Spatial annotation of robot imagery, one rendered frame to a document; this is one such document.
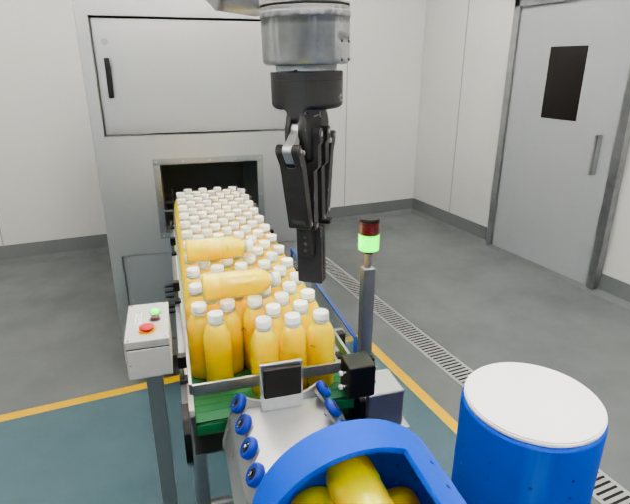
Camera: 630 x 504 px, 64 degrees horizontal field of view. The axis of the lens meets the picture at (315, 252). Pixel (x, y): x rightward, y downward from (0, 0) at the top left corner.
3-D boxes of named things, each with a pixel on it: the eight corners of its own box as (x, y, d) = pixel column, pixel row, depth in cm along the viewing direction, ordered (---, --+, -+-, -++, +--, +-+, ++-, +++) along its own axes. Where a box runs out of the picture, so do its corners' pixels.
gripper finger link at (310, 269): (323, 225, 58) (320, 227, 57) (324, 281, 60) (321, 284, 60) (298, 223, 59) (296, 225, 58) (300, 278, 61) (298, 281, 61)
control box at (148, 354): (129, 381, 118) (123, 342, 115) (133, 339, 136) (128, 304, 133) (173, 374, 121) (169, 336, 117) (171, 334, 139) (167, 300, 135)
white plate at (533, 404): (640, 420, 100) (639, 425, 100) (532, 351, 124) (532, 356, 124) (532, 461, 89) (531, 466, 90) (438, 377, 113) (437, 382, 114)
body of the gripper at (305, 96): (328, 68, 48) (329, 167, 51) (352, 67, 55) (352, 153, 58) (255, 70, 50) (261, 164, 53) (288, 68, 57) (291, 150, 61)
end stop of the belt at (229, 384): (193, 396, 121) (192, 386, 120) (193, 394, 122) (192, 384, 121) (351, 370, 131) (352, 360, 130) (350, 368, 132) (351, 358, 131)
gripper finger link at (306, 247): (314, 212, 57) (305, 220, 54) (315, 254, 59) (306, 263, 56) (302, 211, 57) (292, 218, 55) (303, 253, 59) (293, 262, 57)
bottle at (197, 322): (222, 373, 139) (218, 310, 132) (199, 383, 135) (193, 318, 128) (209, 362, 144) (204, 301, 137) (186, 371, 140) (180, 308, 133)
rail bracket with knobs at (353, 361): (341, 406, 126) (342, 370, 122) (332, 389, 132) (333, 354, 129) (378, 399, 128) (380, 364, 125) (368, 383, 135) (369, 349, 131)
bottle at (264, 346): (285, 387, 133) (283, 321, 126) (270, 402, 127) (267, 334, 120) (262, 379, 136) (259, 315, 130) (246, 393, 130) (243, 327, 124)
